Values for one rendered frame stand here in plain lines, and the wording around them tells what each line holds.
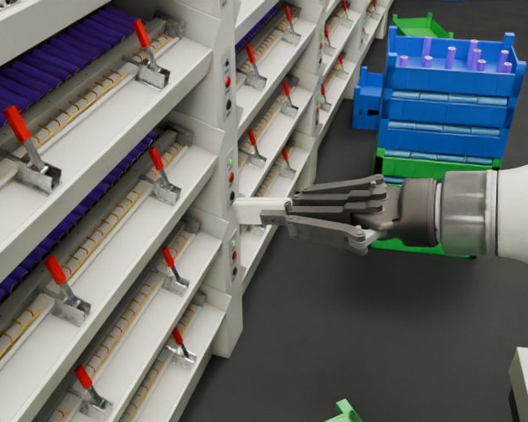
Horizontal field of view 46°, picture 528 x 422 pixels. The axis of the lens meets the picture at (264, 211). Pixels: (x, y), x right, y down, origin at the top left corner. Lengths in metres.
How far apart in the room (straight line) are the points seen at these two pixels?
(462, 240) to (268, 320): 0.93
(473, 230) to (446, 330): 0.93
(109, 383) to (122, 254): 0.21
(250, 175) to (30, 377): 0.78
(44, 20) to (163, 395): 0.76
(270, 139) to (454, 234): 0.93
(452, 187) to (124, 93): 0.44
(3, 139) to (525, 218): 0.53
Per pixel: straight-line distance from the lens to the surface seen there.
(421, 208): 0.66
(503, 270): 1.78
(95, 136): 0.77
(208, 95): 1.06
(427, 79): 1.50
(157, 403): 1.19
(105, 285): 0.85
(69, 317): 0.81
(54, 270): 0.77
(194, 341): 1.28
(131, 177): 0.97
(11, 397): 0.75
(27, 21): 0.62
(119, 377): 0.99
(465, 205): 0.65
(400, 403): 1.41
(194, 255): 1.17
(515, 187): 0.65
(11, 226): 0.65
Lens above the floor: 1.10
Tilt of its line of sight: 36 degrees down
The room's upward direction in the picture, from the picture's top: straight up
